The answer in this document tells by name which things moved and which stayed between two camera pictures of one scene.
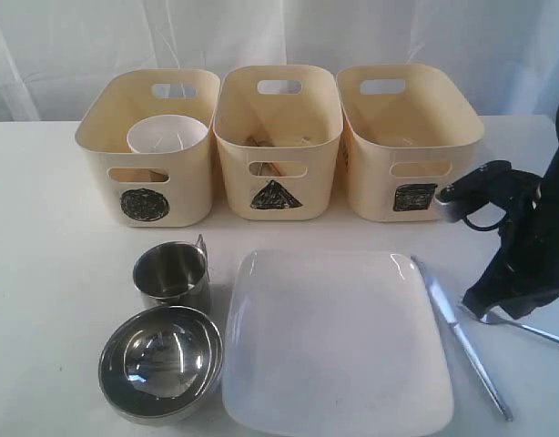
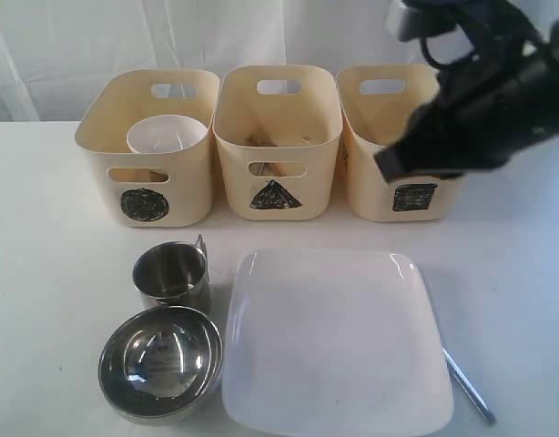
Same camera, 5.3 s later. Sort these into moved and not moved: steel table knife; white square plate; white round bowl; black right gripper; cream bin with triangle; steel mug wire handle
Moved: steel table knife; black right gripper
Not moved: white round bowl; white square plate; steel mug wire handle; cream bin with triangle
